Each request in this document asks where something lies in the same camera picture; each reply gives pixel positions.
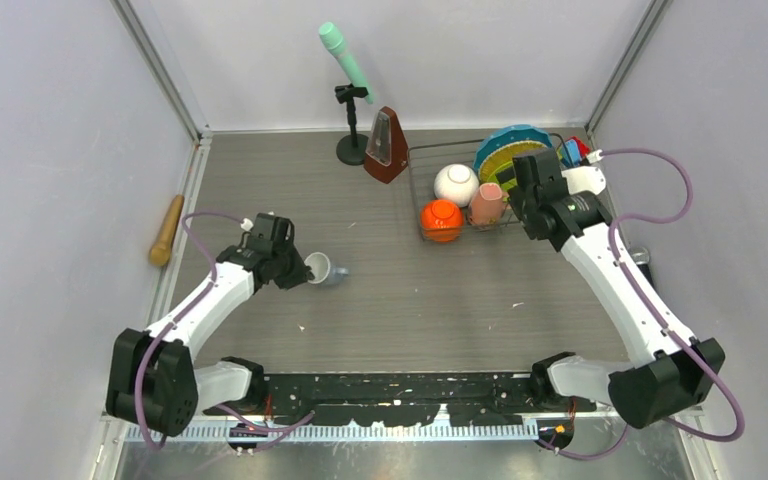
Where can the black handheld microphone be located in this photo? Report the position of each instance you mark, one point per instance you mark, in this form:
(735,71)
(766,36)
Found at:
(642,258)

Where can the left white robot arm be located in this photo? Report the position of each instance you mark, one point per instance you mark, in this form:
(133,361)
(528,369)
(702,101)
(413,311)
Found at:
(153,382)

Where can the woven bamboo round tray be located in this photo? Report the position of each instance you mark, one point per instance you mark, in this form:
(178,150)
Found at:
(490,159)

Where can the white ceramic bowl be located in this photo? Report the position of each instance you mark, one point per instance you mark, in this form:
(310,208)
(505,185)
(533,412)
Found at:
(457,183)

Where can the blue polka dot plate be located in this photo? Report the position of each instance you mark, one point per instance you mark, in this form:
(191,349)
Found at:
(509,135)

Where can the wooden rolling pin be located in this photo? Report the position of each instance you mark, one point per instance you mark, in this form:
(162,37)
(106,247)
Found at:
(160,252)

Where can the colourful toy blocks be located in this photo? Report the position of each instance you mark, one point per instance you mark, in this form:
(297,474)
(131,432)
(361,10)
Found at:
(573,152)

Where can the orange bowl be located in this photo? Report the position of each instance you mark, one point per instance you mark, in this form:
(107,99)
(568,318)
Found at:
(441,221)

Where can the mint green microphone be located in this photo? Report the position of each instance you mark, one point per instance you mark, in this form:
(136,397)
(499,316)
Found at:
(335,43)

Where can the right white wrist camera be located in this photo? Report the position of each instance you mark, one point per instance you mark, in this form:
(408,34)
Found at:
(587,177)

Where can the pink patterned mug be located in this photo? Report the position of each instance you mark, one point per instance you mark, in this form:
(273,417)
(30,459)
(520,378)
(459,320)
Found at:
(487,205)

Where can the lime green plate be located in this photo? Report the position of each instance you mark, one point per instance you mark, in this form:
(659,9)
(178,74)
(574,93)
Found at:
(506,178)

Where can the small blue-handled cup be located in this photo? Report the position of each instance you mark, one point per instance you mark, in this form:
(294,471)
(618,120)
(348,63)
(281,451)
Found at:
(323,271)

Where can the brown wooden metronome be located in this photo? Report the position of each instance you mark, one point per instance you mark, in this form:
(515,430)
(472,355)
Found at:
(386,153)

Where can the black wire dish rack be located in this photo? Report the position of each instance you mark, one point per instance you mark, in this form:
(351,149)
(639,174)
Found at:
(425,161)

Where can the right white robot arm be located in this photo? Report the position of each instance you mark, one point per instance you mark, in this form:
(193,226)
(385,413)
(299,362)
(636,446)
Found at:
(669,369)

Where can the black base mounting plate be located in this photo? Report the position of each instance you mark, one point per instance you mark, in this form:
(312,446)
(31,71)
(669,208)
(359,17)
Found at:
(401,399)

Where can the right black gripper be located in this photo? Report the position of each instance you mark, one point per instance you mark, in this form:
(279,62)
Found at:
(515,197)

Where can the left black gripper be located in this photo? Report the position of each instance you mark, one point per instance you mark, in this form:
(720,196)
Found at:
(300,273)

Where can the black microphone stand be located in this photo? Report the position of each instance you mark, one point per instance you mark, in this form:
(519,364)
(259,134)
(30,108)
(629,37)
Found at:
(350,149)

